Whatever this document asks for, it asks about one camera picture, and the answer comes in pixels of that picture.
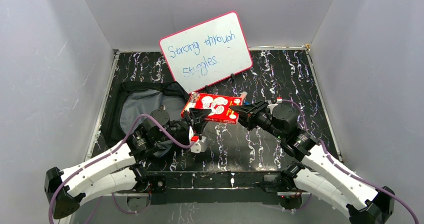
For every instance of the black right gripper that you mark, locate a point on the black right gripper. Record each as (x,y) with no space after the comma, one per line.
(251,111)

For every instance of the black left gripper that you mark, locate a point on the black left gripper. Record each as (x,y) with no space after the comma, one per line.
(190,125)

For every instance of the red Treehouse book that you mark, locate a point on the red Treehouse book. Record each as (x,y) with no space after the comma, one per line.
(218,104)

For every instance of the black student backpack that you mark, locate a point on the black student backpack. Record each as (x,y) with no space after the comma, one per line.
(140,113)

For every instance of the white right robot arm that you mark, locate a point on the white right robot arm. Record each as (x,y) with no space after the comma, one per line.
(315,169)

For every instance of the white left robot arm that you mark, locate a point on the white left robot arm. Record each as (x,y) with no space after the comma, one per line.
(117,168)

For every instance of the yellow pink highlighter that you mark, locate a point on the yellow pink highlighter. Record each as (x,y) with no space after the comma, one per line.
(243,95)

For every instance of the pink framed whiteboard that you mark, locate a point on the pink framed whiteboard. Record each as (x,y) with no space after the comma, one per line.
(207,53)

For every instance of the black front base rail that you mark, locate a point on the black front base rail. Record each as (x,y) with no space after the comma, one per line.
(264,187)

